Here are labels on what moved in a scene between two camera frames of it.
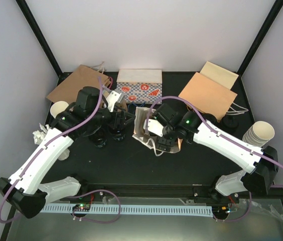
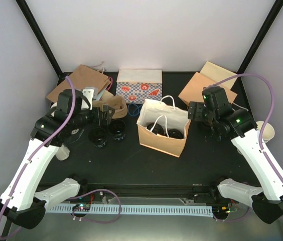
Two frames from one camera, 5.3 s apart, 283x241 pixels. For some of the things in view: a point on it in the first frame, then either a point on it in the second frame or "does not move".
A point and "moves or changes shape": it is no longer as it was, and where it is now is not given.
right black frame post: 238,88 does not move
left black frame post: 27,13 does not move
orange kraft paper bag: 140,120 moves or changes shape
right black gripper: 169,142 -> 192,106
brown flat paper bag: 68,90 does not move
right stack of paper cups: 259,134 does not move
